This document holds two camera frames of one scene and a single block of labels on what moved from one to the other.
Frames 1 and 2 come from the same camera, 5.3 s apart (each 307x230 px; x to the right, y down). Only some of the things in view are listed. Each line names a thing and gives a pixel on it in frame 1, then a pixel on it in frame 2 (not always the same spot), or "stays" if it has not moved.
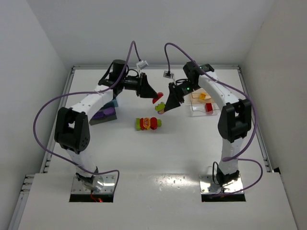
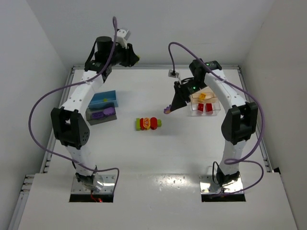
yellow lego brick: [202, 96] stays
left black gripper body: [142, 85] -> [129, 55]
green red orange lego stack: [147, 123] stays
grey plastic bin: [93, 121] stays
